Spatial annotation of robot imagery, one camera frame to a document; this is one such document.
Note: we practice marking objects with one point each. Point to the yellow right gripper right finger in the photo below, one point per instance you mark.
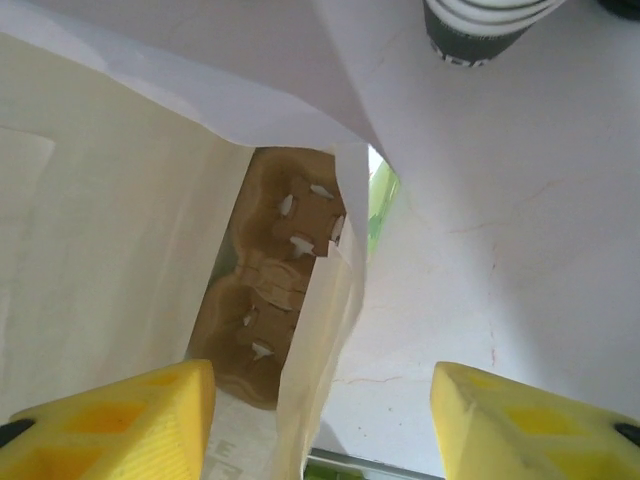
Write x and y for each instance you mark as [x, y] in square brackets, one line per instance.
[530, 430]

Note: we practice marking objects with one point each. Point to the white printed paper bag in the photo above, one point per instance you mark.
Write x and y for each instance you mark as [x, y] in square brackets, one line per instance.
[100, 225]

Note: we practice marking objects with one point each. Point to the green terminal block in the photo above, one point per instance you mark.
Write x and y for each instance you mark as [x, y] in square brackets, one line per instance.
[340, 472]

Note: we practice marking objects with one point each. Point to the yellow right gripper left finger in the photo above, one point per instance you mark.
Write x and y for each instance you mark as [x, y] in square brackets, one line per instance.
[115, 425]

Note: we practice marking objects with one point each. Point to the aluminium frame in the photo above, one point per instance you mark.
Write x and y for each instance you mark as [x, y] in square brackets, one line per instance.
[380, 456]

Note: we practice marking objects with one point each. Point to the stack of black-white paper cups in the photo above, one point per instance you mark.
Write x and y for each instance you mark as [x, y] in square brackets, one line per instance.
[480, 35]

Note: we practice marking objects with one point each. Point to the brown pulp cup carrier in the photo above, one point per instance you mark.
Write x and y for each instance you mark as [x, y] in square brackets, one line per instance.
[270, 215]

